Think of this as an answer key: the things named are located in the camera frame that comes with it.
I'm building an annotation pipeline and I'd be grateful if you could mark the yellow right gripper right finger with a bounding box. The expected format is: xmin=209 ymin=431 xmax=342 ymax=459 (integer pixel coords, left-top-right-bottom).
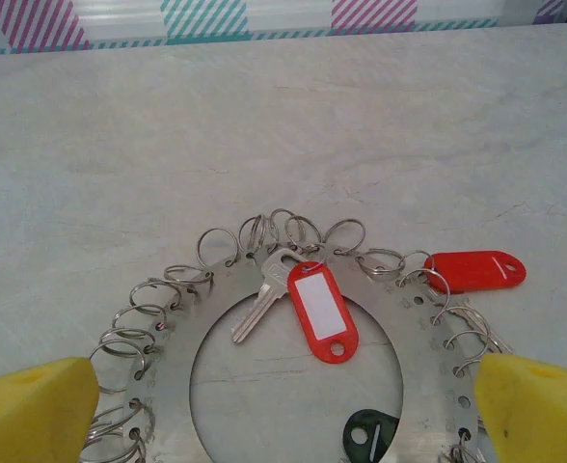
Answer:
xmin=472 ymin=353 xmax=567 ymax=463

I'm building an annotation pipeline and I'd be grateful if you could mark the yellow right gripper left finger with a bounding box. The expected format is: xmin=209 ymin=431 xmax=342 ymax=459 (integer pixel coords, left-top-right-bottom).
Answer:
xmin=0 ymin=355 xmax=101 ymax=463

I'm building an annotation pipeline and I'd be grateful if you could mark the silver split key ring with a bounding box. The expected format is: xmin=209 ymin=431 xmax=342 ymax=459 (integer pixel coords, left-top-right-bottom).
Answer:
xmin=268 ymin=207 xmax=298 ymax=247
xmin=195 ymin=227 xmax=241 ymax=269
xmin=355 ymin=247 xmax=406 ymax=281
xmin=111 ymin=304 xmax=167 ymax=341
xmin=284 ymin=214 xmax=324 ymax=254
xmin=162 ymin=263 xmax=216 ymax=297
xmin=323 ymin=218 xmax=366 ymax=258
xmin=89 ymin=327 xmax=156 ymax=383
xmin=238 ymin=214 xmax=268 ymax=259
xmin=77 ymin=403 xmax=148 ymax=463
xmin=444 ymin=329 xmax=490 ymax=380
xmin=448 ymin=430 xmax=481 ymax=463
xmin=397 ymin=267 xmax=453 ymax=326
xmin=129 ymin=277 xmax=189 ymax=315

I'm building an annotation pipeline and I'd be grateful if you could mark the key ring with red tags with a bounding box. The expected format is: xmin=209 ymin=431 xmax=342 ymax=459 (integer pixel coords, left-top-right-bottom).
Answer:
xmin=124 ymin=243 xmax=495 ymax=463

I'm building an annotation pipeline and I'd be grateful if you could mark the dark green key tag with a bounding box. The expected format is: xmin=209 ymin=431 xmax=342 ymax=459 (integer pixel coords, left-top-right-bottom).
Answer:
xmin=341 ymin=407 xmax=402 ymax=463

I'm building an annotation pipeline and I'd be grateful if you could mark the plain red key tag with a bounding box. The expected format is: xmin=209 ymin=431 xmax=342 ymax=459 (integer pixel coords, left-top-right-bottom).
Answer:
xmin=422 ymin=249 xmax=527 ymax=295

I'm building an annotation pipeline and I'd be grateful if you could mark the red key tag white label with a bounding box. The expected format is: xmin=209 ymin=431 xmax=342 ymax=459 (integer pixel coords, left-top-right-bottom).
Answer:
xmin=286 ymin=261 xmax=360 ymax=365

